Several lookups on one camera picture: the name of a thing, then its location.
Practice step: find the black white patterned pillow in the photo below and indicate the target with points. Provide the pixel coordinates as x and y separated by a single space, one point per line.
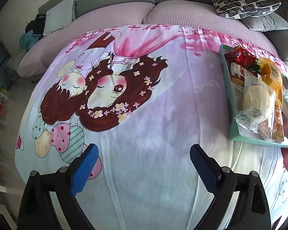
240 9

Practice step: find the dark clothes pile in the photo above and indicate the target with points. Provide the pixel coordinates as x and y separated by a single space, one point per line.
33 32

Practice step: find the pink sofa seat cover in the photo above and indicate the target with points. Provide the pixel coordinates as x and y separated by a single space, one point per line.
177 12

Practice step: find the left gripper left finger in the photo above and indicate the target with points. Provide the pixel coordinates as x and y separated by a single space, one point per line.
36 209

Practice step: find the light grey cushion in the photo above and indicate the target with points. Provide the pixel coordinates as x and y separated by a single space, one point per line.
59 16

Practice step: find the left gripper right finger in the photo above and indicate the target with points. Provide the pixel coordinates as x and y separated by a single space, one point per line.
251 209

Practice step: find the orange yellow snack bag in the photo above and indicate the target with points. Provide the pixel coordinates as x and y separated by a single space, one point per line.
271 75

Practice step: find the teal shallow cardboard tray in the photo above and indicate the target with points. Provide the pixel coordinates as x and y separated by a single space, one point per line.
236 132

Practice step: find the clear white bun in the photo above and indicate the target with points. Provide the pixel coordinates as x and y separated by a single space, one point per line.
258 105

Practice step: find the small red snack packet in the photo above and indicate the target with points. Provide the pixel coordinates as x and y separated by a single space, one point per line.
241 56

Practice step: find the dark red white packet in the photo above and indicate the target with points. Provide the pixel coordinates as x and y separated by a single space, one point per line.
236 73

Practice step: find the cream orange biscuit bag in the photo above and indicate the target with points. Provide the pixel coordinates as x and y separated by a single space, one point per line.
277 126

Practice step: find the pink cartoon printed blanket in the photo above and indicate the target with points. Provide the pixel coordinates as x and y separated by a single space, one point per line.
144 94

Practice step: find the plain grey pillow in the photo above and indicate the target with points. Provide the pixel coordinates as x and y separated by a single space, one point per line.
271 22

